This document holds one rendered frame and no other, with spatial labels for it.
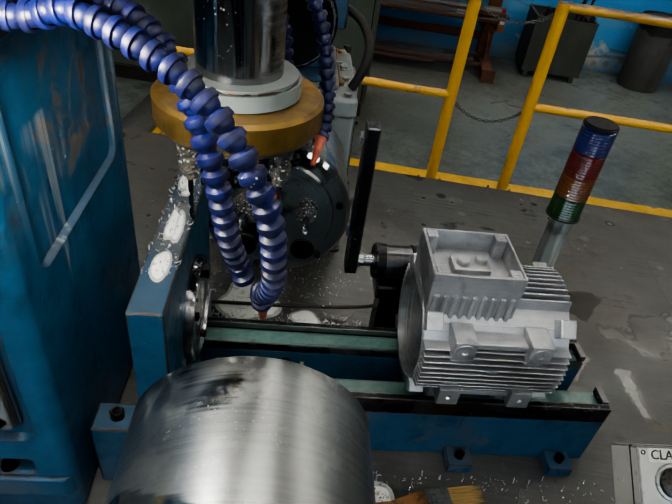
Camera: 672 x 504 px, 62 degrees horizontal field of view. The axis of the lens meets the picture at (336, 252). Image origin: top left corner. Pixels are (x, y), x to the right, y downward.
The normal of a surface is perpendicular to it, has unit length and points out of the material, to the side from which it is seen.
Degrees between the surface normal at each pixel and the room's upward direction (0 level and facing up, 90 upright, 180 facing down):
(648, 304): 0
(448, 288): 90
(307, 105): 0
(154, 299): 0
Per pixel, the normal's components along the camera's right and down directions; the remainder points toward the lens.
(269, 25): 0.68, 0.50
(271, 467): 0.28, -0.76
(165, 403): -0.54, -0.65
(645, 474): 0.11, -0.25
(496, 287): 0.03, 0.61
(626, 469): -0.99, -0.07
